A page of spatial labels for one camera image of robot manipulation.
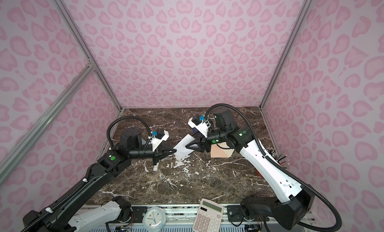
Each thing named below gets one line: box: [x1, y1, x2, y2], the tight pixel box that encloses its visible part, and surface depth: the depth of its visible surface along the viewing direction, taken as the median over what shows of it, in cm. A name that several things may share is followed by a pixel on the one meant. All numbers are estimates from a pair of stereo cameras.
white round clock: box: [142, 206, 167, 232], surface depth 71 cm
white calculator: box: [192, 198, 225, 232], surface depth 72 cm
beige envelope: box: [210, 143, 235, 158], surface depth 95 cm
